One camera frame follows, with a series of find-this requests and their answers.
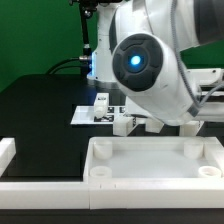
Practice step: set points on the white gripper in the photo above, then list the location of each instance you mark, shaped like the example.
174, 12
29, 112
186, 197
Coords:
208, 86

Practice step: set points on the white desk tabletop tray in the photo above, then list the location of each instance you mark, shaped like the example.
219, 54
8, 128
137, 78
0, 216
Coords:
153, 157

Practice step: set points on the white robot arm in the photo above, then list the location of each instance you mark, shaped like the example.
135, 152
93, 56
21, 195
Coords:
139, 51

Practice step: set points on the white L-shaped fence wall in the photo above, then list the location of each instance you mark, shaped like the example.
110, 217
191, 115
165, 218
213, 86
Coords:
200, 192

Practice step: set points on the white marker base plate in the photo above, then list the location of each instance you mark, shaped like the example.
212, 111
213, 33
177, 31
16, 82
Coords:
85, 115

